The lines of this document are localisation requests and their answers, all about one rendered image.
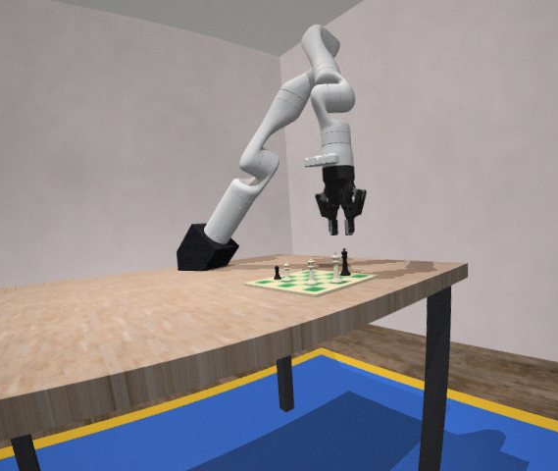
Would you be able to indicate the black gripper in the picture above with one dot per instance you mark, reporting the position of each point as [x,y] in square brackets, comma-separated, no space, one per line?
[339,184]

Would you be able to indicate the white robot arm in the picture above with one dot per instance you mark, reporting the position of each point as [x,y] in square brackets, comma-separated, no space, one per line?
[259,162]

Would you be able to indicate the green and cream chessboard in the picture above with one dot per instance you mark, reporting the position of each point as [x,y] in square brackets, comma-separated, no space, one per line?
[299,280]

